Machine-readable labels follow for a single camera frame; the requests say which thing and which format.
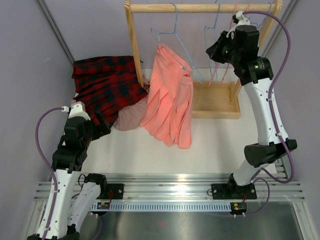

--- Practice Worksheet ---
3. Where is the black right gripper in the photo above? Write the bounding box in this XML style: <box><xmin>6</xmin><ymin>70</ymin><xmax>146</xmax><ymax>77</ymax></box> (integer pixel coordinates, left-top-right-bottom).
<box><xmin>207</xmin><ymin>30</ymin><xmax>241</xmax><ymax>66</ymax></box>

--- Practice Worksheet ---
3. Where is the pink hanger with ruffled garment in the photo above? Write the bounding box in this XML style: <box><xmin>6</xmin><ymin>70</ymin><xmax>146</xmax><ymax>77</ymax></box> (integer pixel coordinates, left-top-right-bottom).
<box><xmin>209</xmin><ymin>4</ymin><xmax>238</xmax><ymax>85</ymax></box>

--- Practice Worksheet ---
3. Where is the dusty pink ruffled garment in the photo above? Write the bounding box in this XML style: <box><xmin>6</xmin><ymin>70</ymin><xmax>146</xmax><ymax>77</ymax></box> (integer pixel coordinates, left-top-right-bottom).
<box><xmin>71</xmin><ymin>82</ymin><xmax>148</xmax><ymax>131</ymax></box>

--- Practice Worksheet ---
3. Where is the red black plaid skirt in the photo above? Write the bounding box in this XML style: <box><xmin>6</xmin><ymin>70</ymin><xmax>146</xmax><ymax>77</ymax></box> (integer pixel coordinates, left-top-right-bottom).
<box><xmin>72</xmin><ymin>55</ymin><xmax>147</xmax><ymax>126</ymax></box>

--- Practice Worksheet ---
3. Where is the blue hanger with plaid skirt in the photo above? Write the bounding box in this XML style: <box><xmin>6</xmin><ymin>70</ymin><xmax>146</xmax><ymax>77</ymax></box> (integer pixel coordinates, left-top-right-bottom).
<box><xmin>203</xmin><ymin>4</ymin><xmax>221</xmax><ymax>87</ymax></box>

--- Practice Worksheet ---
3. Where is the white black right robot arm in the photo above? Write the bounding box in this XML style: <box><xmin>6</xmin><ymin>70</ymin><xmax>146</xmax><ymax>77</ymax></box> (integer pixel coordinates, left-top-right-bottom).
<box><xmin>206</xmin><ymin>25</ymin><xmax>298</xmax><ymax>199</ymax></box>

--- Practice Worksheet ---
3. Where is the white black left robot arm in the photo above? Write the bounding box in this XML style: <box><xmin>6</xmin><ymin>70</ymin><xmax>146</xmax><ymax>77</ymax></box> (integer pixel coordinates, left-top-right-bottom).
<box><xmin>28</xmin><ymin>106</ymin><xmax>111</xmax><ymax>240</ymax></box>

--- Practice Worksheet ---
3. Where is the salmon pink skirt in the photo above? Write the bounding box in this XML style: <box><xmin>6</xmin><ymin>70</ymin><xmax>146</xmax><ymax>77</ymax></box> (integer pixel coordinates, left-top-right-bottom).
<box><xmin>140</xmin><ymin>45</ymin><xmax>194</xmax><ymax>149</ymax></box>

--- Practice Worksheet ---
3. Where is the wooden clothes rack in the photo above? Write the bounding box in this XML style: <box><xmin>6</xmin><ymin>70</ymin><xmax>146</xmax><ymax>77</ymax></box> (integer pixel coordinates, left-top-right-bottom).
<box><xmin>124</xmin><ymin>0</ymin><xmax>283</xmax><ymax>120</ymax></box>

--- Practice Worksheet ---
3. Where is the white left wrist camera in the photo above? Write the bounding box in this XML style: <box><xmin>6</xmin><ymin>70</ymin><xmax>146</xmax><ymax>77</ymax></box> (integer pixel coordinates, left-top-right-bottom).
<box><xmin>61</xmin><ymin>101</ymin><xmax>91</xmax><ymax>121</ymax></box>

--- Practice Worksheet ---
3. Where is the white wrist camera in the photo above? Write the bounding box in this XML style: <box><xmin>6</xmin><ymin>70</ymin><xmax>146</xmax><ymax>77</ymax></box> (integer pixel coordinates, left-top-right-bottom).
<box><xmin>226</xmin><ymin>10</ymin><xmax>251</xmax><ymax>39</ymax></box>
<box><xmin>61</xmin><ymin>101</ymin><xmax>91</xmax><ymax>121</ymax></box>

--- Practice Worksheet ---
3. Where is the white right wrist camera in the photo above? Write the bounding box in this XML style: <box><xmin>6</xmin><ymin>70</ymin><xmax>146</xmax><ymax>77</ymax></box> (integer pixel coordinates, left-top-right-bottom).
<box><xmin>226</xmin><ymin>10</ymin><xmax>251</xmax><ymax>39</ymax></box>

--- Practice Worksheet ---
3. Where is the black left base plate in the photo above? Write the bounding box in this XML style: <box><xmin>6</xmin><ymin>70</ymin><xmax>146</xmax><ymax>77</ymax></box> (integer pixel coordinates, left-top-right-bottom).
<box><xmin>96</xmin><ymin>183</ymin><xmax>125</xmax><ymax>200</ymax></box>

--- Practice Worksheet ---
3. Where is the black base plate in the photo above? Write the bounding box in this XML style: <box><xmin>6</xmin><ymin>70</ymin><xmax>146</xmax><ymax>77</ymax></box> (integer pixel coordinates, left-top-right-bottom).
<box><xmin>211</xmin><ymin>183</ymin><xmax>258</xmax><ymax>200</ymax></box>
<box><xmin>96</xmin><ymin>183</ymin><xmax>125</xmax><ymax>200</ymax></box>

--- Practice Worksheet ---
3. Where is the aluminium mounting rail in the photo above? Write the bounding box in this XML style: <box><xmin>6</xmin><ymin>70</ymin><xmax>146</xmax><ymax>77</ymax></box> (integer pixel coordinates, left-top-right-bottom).
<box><xmin>33</xmin><ymin>173</ymin><xmax>307</xmax><ymax>202</ymax></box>

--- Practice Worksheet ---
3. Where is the white slotted cable duct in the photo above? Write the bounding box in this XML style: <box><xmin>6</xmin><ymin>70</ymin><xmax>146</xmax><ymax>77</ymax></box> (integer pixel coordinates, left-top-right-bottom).
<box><xmin>90</xmin><ymin>202</ymin><xmax>231</xmax><ymax>212</ymax></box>

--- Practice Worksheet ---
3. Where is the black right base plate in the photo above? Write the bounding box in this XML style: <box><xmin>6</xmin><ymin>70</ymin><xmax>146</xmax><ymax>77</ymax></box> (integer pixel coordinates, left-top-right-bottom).
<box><xmin>211</xmin><ymin>183</ymin><xmax>258</xmax><ymax>200</ymax></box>

